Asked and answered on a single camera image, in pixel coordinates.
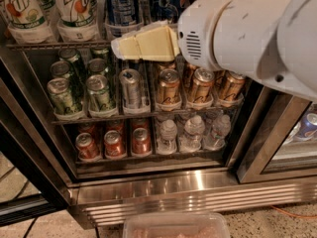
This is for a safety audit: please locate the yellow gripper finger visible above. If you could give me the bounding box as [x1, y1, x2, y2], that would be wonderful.
[111, 25, 180, 61]

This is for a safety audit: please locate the blue pepsi can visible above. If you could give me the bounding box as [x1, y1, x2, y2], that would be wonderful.
[149, 0, 182, 24]

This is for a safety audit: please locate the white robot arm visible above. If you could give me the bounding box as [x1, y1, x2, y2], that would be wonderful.
[111, 0, 317, 101]

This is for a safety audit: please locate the middle gold can left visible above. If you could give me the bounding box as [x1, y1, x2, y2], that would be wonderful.
[157, 60, 176, 72]

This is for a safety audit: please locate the gold can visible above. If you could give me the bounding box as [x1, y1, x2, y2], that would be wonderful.
[182, 62, 197, 88]
[158, 69, 180, 105]
[219, 70, 246, 101]
[187, 67, 214, 103]
[157, 60, 176, 72]

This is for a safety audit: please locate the front gold can left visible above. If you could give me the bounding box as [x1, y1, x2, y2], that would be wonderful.
[158, 69, 180, 105]

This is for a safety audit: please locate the silver grey can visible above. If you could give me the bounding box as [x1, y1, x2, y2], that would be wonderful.
[119, 68, 141, 109]

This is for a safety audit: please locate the blue white tall can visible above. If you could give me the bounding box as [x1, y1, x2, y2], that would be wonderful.
[106, 0, 139, 27]

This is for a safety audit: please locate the front gold can middle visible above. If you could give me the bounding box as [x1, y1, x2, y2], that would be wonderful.
[187, 67, 214, 103]

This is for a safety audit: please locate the green can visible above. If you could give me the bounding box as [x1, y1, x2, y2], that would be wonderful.
[58, 49, 87, 82]
[87, 59, 111, 78]
[51, 60, 78, 82]
[47, 77, 82, 115]
[86, 74, 115, 112]

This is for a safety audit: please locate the front gold can right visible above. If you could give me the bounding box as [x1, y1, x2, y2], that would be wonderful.
[219, 70, 246, 101]

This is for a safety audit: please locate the back left green can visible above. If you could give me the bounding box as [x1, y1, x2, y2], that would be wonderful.
[58, 49, 87, 82]

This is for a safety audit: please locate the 7up can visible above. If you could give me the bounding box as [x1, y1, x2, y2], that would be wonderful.
[3, 0, 48, 30]
[55, 0, 97, 28]

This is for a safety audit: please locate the middle left green can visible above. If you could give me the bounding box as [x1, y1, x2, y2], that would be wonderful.
[51, 60, 78, 82]

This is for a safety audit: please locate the front right orange can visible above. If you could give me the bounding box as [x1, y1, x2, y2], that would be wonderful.
[132, 128, 151, 154]

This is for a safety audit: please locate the orange can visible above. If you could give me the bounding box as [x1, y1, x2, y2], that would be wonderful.
[132, 128, 151, 154]
[104, 130, 126, 158]
[75, 133, 100, 162]

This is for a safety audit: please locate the stainless steel fridge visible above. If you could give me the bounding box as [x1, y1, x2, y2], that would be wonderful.
[0, 0, 317, 228]

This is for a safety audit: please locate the front left green can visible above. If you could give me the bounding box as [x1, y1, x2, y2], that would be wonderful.
[47, 77, 82, 115]

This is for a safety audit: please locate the front middle orange can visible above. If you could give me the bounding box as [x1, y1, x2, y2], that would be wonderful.
[104, 130, 126, 158]

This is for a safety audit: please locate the front left orange can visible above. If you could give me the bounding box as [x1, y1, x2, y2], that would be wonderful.
[75, 133, 100, 162]

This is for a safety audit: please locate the left 7up can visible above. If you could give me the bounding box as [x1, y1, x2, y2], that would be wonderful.
[3, 0, 48, 30]

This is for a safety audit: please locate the blue can behind glass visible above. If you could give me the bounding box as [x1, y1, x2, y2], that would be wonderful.
[295, 113, 317, 141]

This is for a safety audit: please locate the middle water bottle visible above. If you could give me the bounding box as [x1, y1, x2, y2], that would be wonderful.
[180, 115, 205, 153]

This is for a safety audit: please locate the left water bottle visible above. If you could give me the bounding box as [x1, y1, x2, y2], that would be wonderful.
[158, 119, 177, 155]

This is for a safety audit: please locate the clear plastic container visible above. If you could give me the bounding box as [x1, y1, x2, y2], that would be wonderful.
[122, 212, 231, 238]

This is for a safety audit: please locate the top wire shelf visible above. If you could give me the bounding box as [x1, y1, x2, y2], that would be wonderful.
[6, 40, 110, 51]

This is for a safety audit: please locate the wire shelf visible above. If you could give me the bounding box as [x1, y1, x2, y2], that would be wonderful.
[52, 105, 241, 125]
[6, 40, 110, 51]

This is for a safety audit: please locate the middle wire shelf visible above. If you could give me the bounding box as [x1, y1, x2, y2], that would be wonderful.
[52, 105, 241, 125]

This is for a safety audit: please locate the orange cable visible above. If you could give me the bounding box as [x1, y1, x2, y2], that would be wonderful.
[269, 204, 317, 220]

